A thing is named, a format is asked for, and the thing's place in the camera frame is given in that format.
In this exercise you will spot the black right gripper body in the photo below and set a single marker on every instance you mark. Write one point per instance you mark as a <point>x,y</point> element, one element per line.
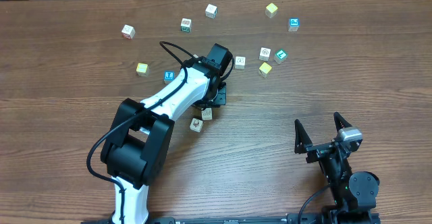
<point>324,149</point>

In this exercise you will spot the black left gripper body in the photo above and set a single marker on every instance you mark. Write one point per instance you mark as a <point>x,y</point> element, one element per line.
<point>212,101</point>

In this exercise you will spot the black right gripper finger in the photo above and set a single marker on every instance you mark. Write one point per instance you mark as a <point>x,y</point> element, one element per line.
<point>302,140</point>
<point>340,122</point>

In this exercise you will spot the blue block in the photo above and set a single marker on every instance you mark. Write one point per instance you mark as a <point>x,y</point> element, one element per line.
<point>293,24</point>
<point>169,76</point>
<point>207,114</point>

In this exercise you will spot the acorn wooden block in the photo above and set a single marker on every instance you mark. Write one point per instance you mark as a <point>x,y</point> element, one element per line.
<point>196,125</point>

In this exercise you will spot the green top block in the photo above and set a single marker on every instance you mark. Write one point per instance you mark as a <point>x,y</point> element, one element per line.
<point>280,56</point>

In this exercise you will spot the white block red side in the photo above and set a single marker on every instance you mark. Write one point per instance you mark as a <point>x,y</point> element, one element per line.
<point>128,31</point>

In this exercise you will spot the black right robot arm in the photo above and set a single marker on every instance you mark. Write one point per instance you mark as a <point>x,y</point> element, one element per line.
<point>354,194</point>

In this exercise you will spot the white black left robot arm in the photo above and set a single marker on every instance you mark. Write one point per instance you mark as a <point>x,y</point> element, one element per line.
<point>135,148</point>

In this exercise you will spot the white block centre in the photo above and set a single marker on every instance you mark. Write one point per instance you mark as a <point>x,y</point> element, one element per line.
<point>240,62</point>

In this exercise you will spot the yellow block lower right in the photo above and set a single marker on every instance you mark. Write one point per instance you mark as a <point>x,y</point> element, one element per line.
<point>264,69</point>

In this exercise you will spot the white block right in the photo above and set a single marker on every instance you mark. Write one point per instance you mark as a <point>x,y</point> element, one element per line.
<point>264,54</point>

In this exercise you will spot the yellow framed block left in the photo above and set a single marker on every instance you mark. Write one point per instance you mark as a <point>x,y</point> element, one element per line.
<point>142,69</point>

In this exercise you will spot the green sided block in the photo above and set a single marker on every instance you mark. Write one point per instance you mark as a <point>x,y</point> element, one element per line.
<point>185,25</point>

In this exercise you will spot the white block top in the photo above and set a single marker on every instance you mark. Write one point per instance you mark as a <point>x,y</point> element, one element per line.
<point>211,11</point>

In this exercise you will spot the yellow block top right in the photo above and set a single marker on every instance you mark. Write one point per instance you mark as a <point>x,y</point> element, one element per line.
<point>271,10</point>

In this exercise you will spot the blue top block right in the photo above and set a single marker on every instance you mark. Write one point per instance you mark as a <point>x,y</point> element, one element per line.
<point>293,24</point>

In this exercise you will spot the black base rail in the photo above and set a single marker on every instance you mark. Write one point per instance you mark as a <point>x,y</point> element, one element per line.
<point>229,220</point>

